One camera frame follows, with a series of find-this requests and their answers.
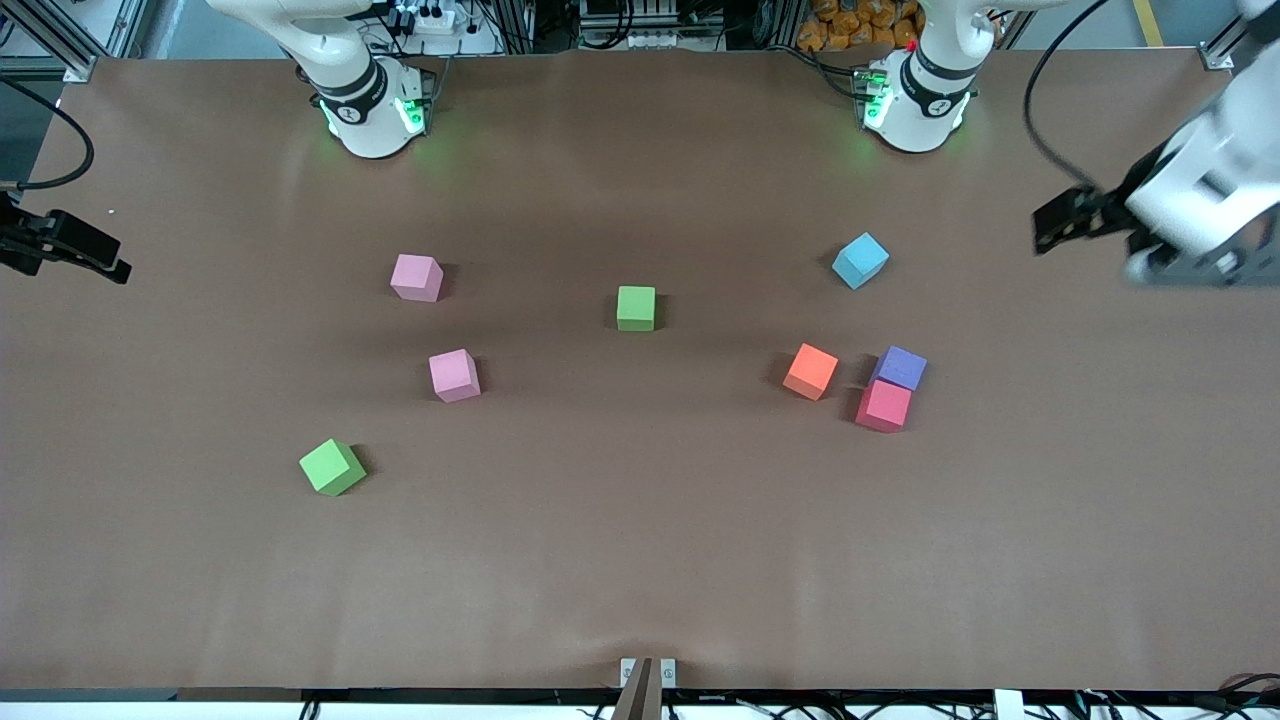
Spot red foam block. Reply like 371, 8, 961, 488
855, 379, 913, 434

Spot orange foam block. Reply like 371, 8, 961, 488
782, 342, 840, 402

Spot green foam block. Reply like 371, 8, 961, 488
616, 285, 658, 333
298, 438, 368, 497

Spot pink foam block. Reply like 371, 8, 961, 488
390, 253, 445, 304
429, 348, 482, 404

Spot light blue foam block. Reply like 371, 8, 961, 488
831, 231, 891, 291

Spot purple foam block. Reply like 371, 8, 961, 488
870, 345, 928, 393

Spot bag of orange fruit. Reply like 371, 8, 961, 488
797, 0, 926, 53

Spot white power strip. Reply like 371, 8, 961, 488
385, 0, 463, 36

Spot dark equipment rack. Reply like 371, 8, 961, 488
575, 0, 731, 53

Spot aluminium frame profile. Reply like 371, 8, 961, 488
1203, 15, 1256, 71
0, 0, 151, 83

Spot tangled black cables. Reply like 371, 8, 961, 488
300, 688, 1280, 720

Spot silver mounting bracket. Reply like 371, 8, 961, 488
620, 657, 678, 689

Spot brown camera pole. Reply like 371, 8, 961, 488
612, 657, 663, 720

